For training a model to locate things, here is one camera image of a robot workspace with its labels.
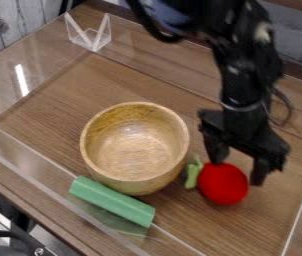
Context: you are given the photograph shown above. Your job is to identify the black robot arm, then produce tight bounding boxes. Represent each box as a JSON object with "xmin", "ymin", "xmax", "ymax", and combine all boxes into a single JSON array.
[{"xmin": 126, "ymin": 0, "xmax": 292, "ymax": 186}]

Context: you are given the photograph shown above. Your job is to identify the clear acrylic tray walls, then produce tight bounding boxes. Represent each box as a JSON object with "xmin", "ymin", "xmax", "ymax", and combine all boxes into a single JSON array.
[{"xmin": 0, "ymin": 17, "xmax": 302, "ymax": 256}]

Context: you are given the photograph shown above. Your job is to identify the clear acrylic corner bracket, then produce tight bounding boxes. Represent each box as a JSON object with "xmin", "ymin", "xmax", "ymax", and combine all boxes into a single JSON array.
[{"xmin": 65, "ymin": 13, "xmax": 113, "ymax": 52}]

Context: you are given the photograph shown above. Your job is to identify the red felt strawberry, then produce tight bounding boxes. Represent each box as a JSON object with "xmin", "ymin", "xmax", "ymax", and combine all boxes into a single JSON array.
[{"xmin": 185, "ymin": 155, "xmax": 249, "ymax": 205}]

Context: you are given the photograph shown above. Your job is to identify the wooden bowl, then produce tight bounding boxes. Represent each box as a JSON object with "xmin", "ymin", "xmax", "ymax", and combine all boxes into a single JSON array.
[{"xmin": 80, "ymin": 101, "xmax": 190, "ymax": 196}]

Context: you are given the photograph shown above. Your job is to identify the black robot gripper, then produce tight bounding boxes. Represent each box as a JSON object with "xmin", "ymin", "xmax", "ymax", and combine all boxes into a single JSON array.
[{"xmin": 198, "ymin": 109, "xmax": 291, "ymax": 186}]

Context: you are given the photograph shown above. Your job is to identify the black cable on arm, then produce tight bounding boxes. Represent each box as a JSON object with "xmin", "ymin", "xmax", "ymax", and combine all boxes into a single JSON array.
[{"xmin": 265, "ymin": 87, "xmax": 296, "ymax": 128}]

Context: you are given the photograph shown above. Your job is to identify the green rectangular block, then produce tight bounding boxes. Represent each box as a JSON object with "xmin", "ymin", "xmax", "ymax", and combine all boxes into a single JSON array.
[{"xmin": 69, "ymin": 176, "xmax": 157, "ymax": 228}]

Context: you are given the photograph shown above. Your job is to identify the black equipment bottom left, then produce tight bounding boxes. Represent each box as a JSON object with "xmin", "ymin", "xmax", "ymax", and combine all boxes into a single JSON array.
[{"xmin": 0, "ymin": 219, "xmax": 58, "ymax": 256}]

